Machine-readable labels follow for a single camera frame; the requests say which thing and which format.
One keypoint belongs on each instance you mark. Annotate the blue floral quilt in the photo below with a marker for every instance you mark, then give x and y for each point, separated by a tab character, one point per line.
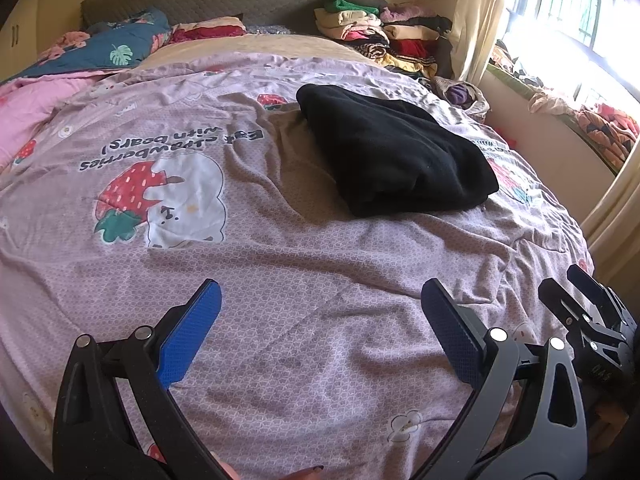
100	45

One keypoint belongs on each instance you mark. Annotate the cream wardrobe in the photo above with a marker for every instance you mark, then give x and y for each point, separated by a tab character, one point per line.
35	25

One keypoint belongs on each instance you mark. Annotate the pile of folded clothes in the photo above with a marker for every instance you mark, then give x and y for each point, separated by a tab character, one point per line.
390	35

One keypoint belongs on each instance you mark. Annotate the cream curtain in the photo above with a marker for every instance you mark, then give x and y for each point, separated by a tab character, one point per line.
480	15
615	210

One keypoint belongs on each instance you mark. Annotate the window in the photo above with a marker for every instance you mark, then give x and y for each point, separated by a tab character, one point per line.
575	15

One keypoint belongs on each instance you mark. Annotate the pale pink cloth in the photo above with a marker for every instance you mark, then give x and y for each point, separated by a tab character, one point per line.
552	102

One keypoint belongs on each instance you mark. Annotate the pink quilt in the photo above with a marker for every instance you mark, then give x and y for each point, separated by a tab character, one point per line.
35	110

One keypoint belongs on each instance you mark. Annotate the purple cloth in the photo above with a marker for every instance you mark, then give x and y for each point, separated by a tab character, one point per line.
460	96

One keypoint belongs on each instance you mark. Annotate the orange patterned cloth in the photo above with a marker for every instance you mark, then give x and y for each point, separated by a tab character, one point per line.
607	132

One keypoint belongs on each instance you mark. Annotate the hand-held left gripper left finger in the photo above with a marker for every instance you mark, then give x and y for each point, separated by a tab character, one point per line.
192	335

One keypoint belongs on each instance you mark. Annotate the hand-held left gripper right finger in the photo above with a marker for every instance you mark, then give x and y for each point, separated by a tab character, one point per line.
450	332

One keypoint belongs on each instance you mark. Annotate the pink strawberry print bed sheet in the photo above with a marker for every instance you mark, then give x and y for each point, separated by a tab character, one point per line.
275	270

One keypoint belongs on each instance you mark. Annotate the person's left hand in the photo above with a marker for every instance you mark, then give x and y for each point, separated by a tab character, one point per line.
305	474

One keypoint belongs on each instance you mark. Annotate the red cloth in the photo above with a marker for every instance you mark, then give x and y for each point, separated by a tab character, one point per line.
205	32

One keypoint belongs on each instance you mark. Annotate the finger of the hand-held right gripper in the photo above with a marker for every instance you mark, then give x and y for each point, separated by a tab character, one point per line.
562	305
595	287

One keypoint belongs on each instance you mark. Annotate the black long-sleeved shirt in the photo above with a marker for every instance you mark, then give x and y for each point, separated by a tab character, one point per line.
400	160

